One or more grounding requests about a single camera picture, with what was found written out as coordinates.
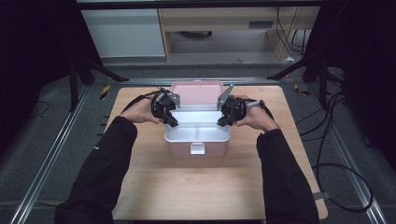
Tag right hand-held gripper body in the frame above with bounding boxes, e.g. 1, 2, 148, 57
216, 84, 248, 121

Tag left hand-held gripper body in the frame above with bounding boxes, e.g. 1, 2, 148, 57
150, 87, 181, 121

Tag pink storage box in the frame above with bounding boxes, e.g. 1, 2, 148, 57
163, 79, 233, 159

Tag person's right hand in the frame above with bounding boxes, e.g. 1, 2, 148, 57
232, 94, 281, 133

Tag person's left hand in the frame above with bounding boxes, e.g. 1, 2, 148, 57
120, 94, 164, 125

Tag yellow black tape piece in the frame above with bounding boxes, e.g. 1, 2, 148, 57
293, 83, 311, 96
99, 84, 112, 101

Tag white cabinet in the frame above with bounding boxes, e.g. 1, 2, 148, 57
81, 8, 166, 59

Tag black metal stand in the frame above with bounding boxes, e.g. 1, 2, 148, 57
266, 46, 344, 110
68, 50, 130, 113

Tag grey tape strip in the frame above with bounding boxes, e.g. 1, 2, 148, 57
312, 190, 332, 202

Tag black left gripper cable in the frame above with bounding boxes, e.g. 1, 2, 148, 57
120, 91, 162, 115

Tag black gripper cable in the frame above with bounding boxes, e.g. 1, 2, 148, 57
261, 99, 375, 215
120, 91, 162, 115

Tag aluminium floor rail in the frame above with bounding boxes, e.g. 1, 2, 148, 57
122, 77, 293, 87
8, 85, 92, 224
307, 83, 389, 224

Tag black floor cable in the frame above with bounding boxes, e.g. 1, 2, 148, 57
314, 92, 347, 194
22, 100, 50, 122
295, 91, 347, 125

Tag black hanging cables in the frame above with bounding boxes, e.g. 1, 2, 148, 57
275, 7, 312, 56

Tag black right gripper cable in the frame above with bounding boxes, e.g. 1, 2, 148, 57
261, 99, 375, 215

